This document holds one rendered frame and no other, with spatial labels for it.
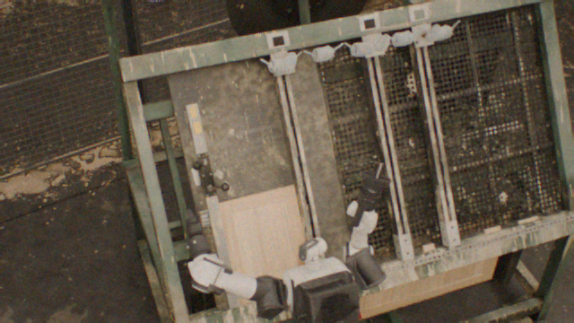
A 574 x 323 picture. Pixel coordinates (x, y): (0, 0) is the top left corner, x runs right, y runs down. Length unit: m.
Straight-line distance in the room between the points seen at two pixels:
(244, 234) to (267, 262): 0.18
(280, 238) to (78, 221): 2.09
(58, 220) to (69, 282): 0.56
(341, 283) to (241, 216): 0.71
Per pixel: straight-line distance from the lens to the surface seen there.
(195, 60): 3.30
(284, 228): 3.52
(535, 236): 4.11
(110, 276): 4.90
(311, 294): 2.91
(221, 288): 2.87
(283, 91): 3.43
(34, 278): 5.01
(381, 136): 3.59
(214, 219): 3.41
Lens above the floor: 3.69
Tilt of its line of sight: 41 degrees down
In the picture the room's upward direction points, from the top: 1 degrees clockwise
